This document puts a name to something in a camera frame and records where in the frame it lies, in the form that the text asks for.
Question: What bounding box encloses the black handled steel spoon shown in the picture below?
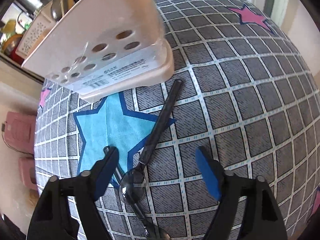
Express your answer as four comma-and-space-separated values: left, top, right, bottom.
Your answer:
114, 79, 183, 204

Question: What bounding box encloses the pink chair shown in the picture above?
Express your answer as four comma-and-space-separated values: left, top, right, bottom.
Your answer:
4, 112, 37, 191

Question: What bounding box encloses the grey checkered star tablecloth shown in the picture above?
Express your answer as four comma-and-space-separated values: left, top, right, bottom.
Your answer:
35, 0, 319, 239

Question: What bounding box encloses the beige plastic utensil holder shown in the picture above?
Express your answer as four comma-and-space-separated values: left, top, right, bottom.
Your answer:
22, 0, 174, 103

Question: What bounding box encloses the beige perforated storage cart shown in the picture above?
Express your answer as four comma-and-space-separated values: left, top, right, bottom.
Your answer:
16, 2, 56, 59

